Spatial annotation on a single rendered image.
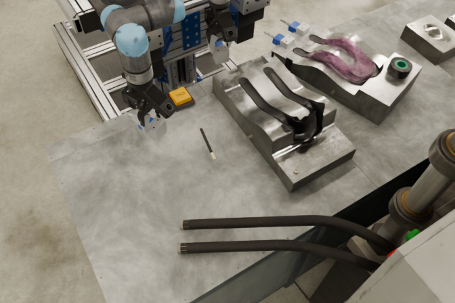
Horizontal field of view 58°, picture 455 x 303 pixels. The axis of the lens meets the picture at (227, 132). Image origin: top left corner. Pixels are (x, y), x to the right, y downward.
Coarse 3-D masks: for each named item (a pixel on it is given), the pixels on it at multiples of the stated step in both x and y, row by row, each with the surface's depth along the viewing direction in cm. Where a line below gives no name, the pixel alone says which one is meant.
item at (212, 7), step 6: (210, 6) 141; (216, 6) 132; (222, 6) 132; (204, 12) 142; (210, 12) 139; (204, 18) 144; (210, 18) 137; (216, 18) 137; (210, 24) 139; (216, 24) 137; (216, 30) 140
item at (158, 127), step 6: (132, 114) 131; (150, 120) 129; (156, 120) 127; (162, 120) 127; (138, 126) 130; (150, 126) 126; (156, 126) 126; (162, 126) 128; (150, 132) 127; (156, 132) 126; (162, 132) 129; (156, 138) 127
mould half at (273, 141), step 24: (288, 72) 151; (216, 96) 154; (240, 96) 144; (264, 96) 144; (312, 96) 140; (240, 120) 143; (264, 120) 133; (264, 144) 134; (288, 144) 133; (312, 144) 135; (336, 144) 136; (288, 168) 130; (312, 168) 130
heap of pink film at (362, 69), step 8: (328, 40) 163; (336, 40) 160; (344, 40) 158; (344, 48) 157; (352, 48) 156; (360, 48) 158; (312, 56) 157; (320, 56) 154; (328, 56) 152; (336, 56) 152; (352, 56) 156; (360, 56) 156; (328, 64) 152; (336, 64) 151; (344, 64) 151; (352, 64) 154; (360, 64) 153; (368, 64) 153; (344, 72) 151; (352, 72) 151; (360, 72) 151; (368, 72) 151; (352, 80) 151; (360, 80) 150
